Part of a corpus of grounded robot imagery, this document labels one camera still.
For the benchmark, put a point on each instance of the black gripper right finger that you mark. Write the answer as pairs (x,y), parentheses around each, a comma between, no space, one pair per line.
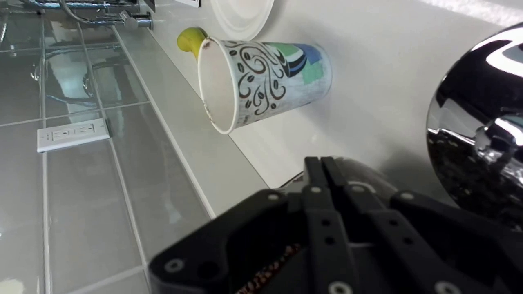
(435,245)

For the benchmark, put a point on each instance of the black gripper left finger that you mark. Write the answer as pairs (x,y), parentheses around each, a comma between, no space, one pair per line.
(245,245)

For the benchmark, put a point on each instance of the large white paper plate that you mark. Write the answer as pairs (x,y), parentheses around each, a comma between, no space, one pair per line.
(242,17)

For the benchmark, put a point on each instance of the patterned paper cup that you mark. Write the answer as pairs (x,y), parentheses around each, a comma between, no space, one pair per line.
(271,76)

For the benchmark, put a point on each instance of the yellow banana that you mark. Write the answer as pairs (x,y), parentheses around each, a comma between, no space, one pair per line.
(189,41)

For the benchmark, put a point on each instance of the white wall switch plate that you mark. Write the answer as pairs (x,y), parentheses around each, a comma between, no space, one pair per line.
(70,136)

